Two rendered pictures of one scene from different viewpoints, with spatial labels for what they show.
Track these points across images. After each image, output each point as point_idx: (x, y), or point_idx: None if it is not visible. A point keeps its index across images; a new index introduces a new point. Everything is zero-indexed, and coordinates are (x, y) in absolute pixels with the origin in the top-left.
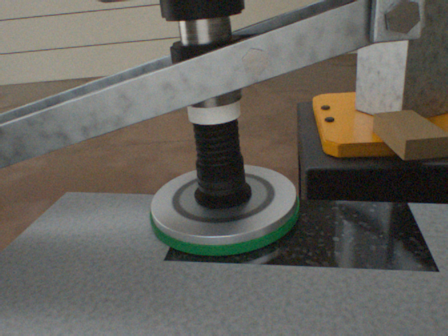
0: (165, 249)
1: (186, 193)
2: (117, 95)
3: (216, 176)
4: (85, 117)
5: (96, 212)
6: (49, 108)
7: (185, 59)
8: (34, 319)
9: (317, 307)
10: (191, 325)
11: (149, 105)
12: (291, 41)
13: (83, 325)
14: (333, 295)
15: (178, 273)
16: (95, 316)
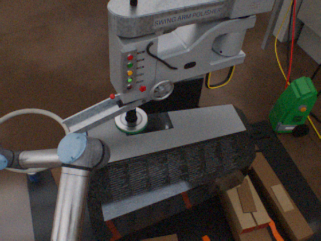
0: (125, 133)
1: (122, 119)
2: (119, 111)
3: (132, 117)
4: (112, 115)
5: (100, 127)
6: (106, 115)
7: (131, 102)
8: (112, 152)
9: (157, 139)
10: (139, 146)
11: (124, 111)
12: (149, 97)
13: (122, 151)
14: (159, 136)
15: (131, 138)
16: (122, 149)
